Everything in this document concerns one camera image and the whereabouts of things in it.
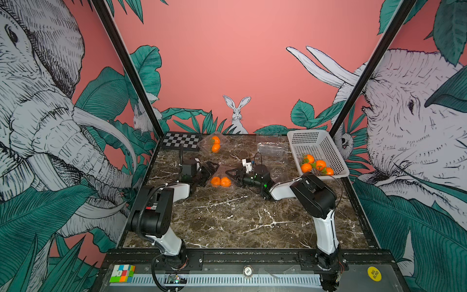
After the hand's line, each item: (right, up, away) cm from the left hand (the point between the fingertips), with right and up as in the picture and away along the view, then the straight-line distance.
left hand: (218, 167), depth 94 cm
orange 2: (+48, -1, +4) cm, 48 cm away
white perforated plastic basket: (+59, +7, +18) cm, 62 cm away
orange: (-3, +15, +17) cm, 23 cm away
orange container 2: (-2, -7, -1) cm, 8 cm away
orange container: (-4, +10, +14) cm, 17 cm away
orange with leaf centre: (+57, +1, +7) cm, 58 cm away
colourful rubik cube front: (-33, -37, -28) cm, 57 cm away
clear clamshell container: (-11, +14, +23) cm, 29 cm away
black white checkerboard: (-24, +14, +18) cm, 33 cm away
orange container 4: (+52, +4, +9) cm, 53 cm away
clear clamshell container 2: (+2, -2, -6) cm, 7 cm away
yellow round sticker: (+66, -41, -22) cm, 80 cm away
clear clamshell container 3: (+34, -1, +8) cm, 35 cm away
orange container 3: (+4, -7, -3) cm, 9 cm away
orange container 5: (+61, -3, +4) cm, 61 cm away
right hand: (+4, -3, -7) cm, 9 cm away
